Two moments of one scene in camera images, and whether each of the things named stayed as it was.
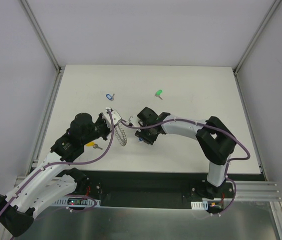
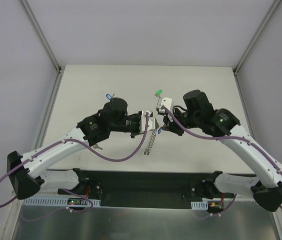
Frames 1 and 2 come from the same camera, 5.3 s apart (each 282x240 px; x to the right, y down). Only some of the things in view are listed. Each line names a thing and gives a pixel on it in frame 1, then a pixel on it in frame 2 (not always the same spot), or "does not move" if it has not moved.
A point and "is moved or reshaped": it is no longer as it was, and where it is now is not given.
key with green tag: [157, 93] does not move
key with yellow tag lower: [94, 145] does not move
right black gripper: [145, 135] to [170, 125]
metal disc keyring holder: [121, 134] is moved or reshaped
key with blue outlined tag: [111, 98] does not move
